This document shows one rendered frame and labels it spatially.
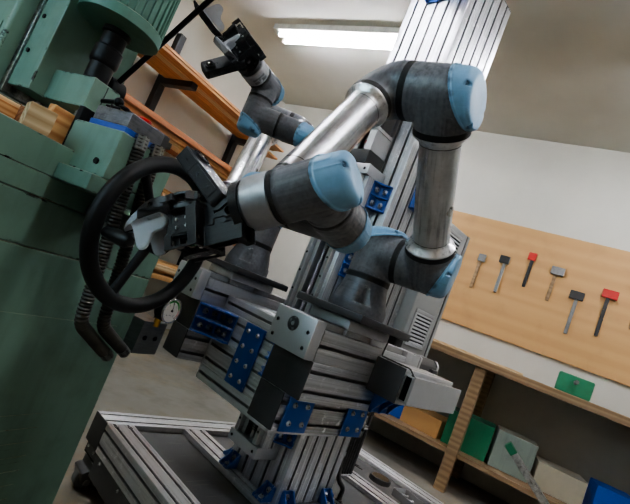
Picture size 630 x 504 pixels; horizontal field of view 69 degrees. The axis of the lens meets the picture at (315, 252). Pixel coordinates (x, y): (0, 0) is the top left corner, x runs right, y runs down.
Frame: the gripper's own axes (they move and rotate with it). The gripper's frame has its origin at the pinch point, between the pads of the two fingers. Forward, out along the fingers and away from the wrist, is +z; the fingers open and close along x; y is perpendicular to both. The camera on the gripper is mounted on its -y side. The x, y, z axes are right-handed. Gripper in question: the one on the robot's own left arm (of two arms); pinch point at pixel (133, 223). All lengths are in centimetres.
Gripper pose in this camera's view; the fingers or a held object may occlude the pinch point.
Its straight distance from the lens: 75.0
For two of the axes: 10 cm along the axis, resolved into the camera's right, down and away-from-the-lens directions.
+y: 1.0, 9.5, -3.0
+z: -9.2, 2.0, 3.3
